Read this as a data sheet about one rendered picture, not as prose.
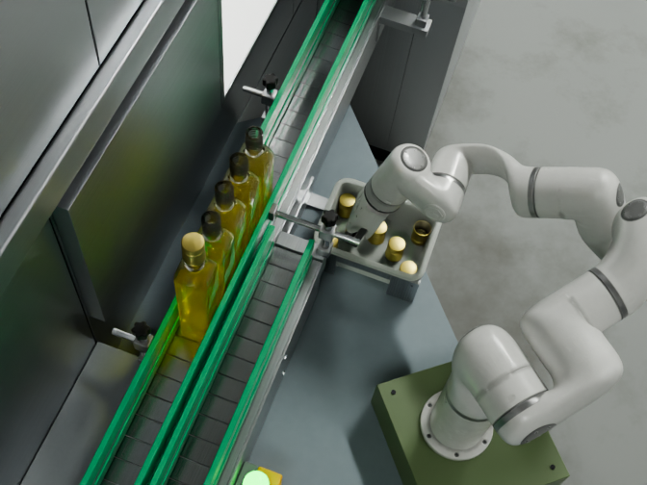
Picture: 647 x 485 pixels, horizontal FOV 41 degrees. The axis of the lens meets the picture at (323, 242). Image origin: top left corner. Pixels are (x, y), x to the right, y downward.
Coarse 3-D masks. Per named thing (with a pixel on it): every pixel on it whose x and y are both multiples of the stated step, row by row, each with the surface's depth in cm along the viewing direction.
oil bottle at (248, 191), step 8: (224, 176) 143; (248, 176) 143; (256, 176) 144; (240, 184) 142; (248, 184) 142; (256, 184) 144; (240, 192) 142; (248, 192) 142; (256, 192) 146; (248, 200) 143; (256, 200) 149; (248, 208) 145; (256, 208) 151; (248, 216) 147; (256, 216) 153; (248, 224) 150; (256, 224) 156; (248, 232) 152; (248, 240) 154
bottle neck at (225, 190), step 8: (216, 184) 136; (224, 184) 136; (232, 184) 136; (216, 192) 135; (224, 192) 138; (232, 192) 136; (216, 200) 137; (224, 200) 136; (232, 200) 137; (224, 208) 138
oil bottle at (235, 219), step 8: (240, 200) 141; (208, 208) 140; (216, 208) 139; (232, 208) 139; (240, 208) 140; (224, 216) 139; (232, 216) 139; (240, 216) 141; (224, 224) 140; (232, 224) 140; (240, 224) 142; (232, 232) 141; (240, 232) 145; (240, 240) 147; (240, 248) 149; (240, 256) 152
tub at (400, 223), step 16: (336, 192) 172; (352, 192) 176; (336, 208) 176; (400, 208) 175; (416, 208) 173; (320, 224) 168; (336, 224) 177; (400, 224) 178; (432, 224) 174; (320, 240) 167; (384, 240) 176; (432, 240) 169; (352, 256) 166; (368, 256) 174; (384, 256) 174; (416, 256) 175; (400, 272) 165; (416, 272) 165
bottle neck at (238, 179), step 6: (234, 156) 139; (240, 156) 139; (246, 156) 139; (234, 162) 140; (240, 162) 140; (246, 162) 138; (234, 168) 138; (240, 168) 138; (246, 168) 140; (234, 174) 140; (240, 174) 140; (246, 174) 141; (234, 180) 141; (240, 180) 141
